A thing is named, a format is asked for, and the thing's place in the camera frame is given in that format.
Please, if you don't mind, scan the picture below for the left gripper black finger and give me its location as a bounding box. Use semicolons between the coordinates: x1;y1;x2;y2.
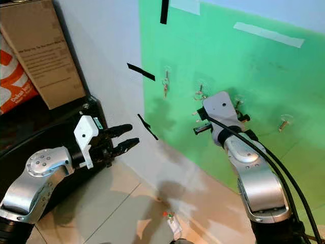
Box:
104;124;134;138
112;137;141;157

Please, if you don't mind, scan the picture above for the silver key with ring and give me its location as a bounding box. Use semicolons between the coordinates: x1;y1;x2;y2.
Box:
193;89;207;102

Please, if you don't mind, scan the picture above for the copper key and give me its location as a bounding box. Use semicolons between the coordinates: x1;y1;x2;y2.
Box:
162;70;171;98

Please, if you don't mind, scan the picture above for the black tape strip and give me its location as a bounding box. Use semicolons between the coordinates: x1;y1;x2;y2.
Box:
127;63;156;81
159;0;170;25
138;114;159;141

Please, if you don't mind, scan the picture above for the black glossy cabinet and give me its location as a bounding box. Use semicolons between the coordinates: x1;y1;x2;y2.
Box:
0;94;107;210

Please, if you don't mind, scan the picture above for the long white tape strip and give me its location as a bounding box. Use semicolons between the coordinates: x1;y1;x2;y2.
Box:
233;22;306;49

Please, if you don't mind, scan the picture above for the brown cardboard box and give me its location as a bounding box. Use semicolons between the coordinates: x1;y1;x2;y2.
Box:
0;0;87;110

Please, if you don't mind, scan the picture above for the wide white tape strip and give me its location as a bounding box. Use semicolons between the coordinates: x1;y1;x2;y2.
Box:
170;0;202;15

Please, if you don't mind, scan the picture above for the orange and white shopping bag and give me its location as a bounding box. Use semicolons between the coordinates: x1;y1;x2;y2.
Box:
0;36;39;114

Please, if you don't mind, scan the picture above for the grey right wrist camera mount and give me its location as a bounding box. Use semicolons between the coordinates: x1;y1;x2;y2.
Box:
202;91;240;144

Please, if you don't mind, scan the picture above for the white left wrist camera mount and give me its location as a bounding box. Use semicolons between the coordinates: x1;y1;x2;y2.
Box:
74;115;100;170

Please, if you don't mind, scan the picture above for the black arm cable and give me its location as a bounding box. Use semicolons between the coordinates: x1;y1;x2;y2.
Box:
206;117;323;243
259;145;308;237

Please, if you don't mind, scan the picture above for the green wall sheet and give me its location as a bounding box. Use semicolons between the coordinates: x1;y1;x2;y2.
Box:
138;0;325;227

